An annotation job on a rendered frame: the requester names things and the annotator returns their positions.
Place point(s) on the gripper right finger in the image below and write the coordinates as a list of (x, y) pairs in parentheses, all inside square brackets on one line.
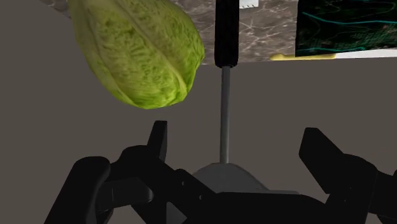
[(347, 173)]

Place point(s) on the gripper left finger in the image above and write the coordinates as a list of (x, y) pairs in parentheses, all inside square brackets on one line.
[(139, 173)]

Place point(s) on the green lettuce head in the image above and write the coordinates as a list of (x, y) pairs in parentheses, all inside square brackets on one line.
[(136, 52)]

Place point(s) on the yellow elongated object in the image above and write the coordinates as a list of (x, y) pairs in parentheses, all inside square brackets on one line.
[(302, 56)]

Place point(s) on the white ridged object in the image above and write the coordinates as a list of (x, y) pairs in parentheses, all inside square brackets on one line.
[(249, 3)]

